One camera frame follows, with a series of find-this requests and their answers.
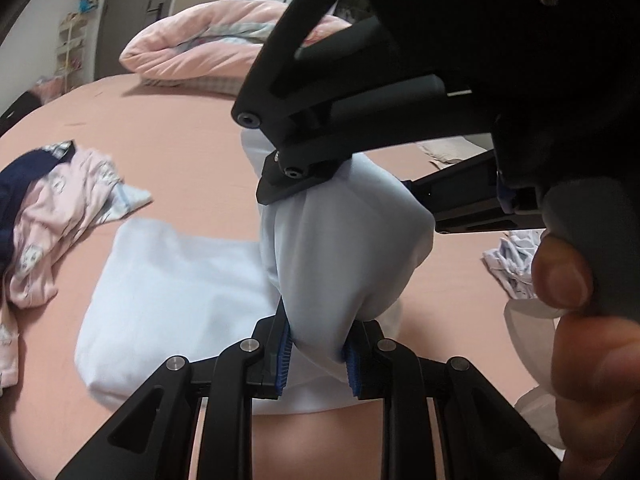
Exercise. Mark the beige towel-covered pillow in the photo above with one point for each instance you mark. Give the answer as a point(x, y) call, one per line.
point(450, 152)

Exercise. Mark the grey door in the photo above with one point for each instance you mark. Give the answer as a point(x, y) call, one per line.
point(140, 10)

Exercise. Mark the pink bag pile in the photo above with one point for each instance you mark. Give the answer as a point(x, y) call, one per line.
point(47, 87)

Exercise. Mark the navy pleated skirt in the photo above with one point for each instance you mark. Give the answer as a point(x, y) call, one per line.
point(20, 175)

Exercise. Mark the person's right hand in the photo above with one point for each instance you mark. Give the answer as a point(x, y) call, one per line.
point(590, 360)

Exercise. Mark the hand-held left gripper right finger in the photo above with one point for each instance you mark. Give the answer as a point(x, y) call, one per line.
point(352, 365)

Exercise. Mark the black backpack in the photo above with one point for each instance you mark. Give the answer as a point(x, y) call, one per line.
point(15, 110)

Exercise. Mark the pink bed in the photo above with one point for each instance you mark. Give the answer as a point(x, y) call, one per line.
point(175, 125)

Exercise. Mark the white shelf rack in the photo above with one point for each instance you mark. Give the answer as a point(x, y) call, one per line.
point(70, 55)

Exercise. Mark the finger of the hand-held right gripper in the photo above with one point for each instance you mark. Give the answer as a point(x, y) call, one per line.
point(300, 180)
point(465, 200)

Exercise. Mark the pink printed pajama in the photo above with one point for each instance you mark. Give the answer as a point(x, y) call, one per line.
point(55, 210)

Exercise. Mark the folded pink quilt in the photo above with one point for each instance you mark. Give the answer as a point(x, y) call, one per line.
point(200, 45)

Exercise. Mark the small white navy-striped garment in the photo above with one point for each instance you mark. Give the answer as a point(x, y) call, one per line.
point(510, 265)

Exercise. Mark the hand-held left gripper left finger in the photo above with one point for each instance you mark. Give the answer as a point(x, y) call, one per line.
point(282, 365)

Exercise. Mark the white shirt with navy trim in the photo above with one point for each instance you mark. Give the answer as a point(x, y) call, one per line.
point(325, 260)

